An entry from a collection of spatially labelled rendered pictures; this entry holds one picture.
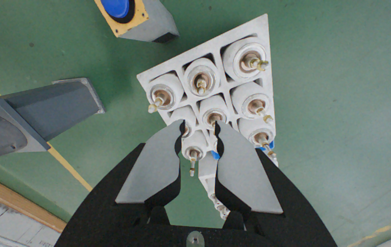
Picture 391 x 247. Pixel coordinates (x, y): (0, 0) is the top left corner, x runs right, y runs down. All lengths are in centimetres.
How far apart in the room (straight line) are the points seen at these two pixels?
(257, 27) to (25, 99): 72
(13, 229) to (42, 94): 196
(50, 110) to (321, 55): 104
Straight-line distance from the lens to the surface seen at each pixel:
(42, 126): 66
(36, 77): 99
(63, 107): 70
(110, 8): 28
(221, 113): 35
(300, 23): 67
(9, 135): 63
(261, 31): 42
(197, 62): 32
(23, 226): 253
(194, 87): 32
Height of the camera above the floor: 57
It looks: 58 degrees down
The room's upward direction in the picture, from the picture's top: 174 degrees counter-clockwise
